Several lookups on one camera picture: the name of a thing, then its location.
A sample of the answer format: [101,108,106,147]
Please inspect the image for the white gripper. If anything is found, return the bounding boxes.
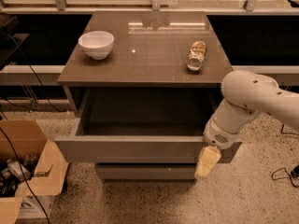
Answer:
[194,99,260,179]

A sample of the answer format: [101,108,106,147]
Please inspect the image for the grey top drawer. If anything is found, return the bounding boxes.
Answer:
[53,87,243,164]

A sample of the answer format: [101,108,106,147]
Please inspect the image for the grey drawer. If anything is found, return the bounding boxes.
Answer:
[95,163,195,181]
[53,87,243,164]

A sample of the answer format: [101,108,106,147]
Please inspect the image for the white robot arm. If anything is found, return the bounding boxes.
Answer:
[194,70,299,178]

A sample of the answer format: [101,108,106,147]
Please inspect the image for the grey drawer cabinet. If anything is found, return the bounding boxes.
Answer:
[56,10,235,185]

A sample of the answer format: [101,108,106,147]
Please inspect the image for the grey bottom drawer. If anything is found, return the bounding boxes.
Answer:
[95,163,195,181]

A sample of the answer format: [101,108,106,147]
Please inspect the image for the open cardboard box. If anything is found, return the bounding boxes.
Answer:
[0,120,68,224]

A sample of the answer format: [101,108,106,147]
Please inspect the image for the lying glass jar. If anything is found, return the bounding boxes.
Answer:
[187,41,206,71]

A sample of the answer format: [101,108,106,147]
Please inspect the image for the white ceramic bowl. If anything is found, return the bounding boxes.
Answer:
[78,31,114,60]

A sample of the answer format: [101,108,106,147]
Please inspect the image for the bottles inside cardboard box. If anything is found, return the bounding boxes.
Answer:
[0,152,38,197]

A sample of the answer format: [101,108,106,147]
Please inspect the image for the black cable at right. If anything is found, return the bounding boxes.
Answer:
[270,123,299,189]

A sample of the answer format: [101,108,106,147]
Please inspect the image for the black cable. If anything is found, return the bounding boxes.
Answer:
[0,31,68,224]
[270,123,299,189]

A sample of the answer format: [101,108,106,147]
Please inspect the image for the black cable at left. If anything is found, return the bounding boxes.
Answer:
[0,31,68,224]

